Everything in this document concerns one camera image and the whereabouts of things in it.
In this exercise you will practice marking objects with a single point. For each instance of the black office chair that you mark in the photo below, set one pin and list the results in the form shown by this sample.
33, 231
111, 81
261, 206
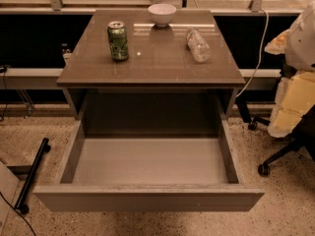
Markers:
302, 136

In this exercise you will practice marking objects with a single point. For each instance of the clear plastic water bottle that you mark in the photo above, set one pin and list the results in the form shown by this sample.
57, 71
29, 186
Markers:
198, 46

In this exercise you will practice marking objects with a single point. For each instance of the black metal stand leg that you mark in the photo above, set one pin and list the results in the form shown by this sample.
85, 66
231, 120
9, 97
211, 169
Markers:
21, 205

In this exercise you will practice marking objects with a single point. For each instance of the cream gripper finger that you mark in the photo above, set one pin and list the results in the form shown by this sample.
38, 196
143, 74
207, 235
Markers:
278, 44
294, 98

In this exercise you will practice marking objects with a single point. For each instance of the small bottle behind cabinet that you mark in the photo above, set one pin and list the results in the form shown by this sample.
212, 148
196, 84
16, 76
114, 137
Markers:
66, 52

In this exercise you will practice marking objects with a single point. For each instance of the green soda can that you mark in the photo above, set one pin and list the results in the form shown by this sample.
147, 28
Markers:
118, 43

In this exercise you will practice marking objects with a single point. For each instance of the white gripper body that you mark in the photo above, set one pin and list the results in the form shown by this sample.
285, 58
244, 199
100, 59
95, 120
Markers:
302, 46

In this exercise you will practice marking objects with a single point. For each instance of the white ceramic bowl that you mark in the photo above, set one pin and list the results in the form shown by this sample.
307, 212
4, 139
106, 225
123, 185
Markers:
162, 14

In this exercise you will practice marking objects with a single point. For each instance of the open grey top drawer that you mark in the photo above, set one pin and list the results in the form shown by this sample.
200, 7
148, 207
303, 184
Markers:
150, 153

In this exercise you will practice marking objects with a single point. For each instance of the brown cabinet with glossy top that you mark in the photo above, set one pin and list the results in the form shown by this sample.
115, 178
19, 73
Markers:
160, 90

